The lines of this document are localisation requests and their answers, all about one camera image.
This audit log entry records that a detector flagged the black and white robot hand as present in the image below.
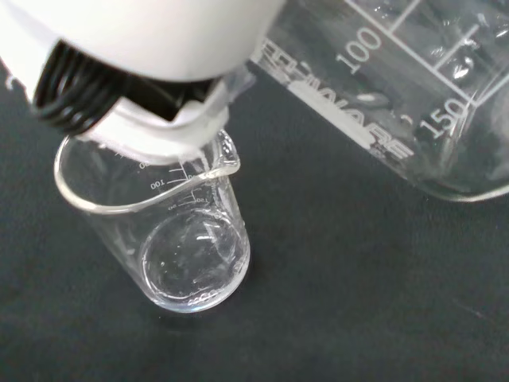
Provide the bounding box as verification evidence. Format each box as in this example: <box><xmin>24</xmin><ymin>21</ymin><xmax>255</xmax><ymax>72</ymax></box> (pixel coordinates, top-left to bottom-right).
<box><xmin>0</xmin><ymin>0</ymin><xmax>289</xmax><ymax>167</ymax></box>

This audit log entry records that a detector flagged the black bench cloth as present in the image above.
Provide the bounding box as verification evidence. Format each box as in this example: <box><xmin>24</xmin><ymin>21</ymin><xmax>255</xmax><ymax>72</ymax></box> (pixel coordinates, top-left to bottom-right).
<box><xmin>0</xmin><ymin>55</ymin><xmax>509</xmax><ymax>382</ymax></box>

